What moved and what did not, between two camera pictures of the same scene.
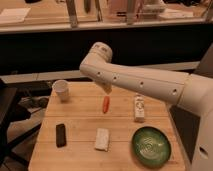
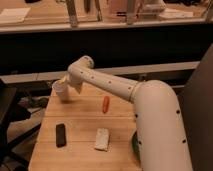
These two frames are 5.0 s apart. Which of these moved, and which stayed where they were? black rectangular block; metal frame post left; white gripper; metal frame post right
Moved: white gripper
Stayed: metal frame post left; metal frame post right; black rectangular block
